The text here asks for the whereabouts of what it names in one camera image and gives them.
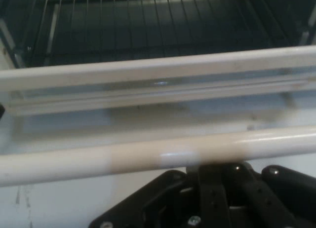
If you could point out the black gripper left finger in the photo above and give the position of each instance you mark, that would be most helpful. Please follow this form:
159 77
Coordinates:
212 196

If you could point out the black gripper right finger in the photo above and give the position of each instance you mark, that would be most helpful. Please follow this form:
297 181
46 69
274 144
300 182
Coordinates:
279 196

